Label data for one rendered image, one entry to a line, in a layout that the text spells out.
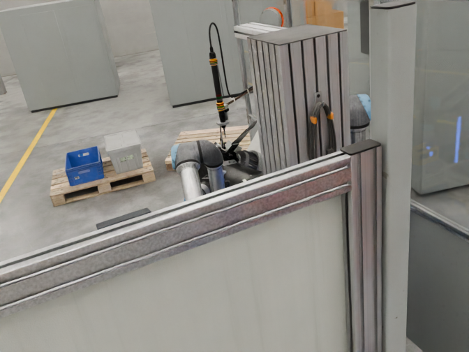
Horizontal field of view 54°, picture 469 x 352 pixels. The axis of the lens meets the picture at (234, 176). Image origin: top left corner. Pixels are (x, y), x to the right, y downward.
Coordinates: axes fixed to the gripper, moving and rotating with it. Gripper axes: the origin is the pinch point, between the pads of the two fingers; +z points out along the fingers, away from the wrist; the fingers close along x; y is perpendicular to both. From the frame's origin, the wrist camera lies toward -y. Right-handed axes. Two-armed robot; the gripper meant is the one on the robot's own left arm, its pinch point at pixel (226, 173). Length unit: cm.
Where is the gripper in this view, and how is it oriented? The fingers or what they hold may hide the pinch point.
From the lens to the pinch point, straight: 262.2
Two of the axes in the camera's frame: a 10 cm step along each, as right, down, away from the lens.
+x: 2.3, 9.0, 3.7
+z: 4.8, -4.4, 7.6
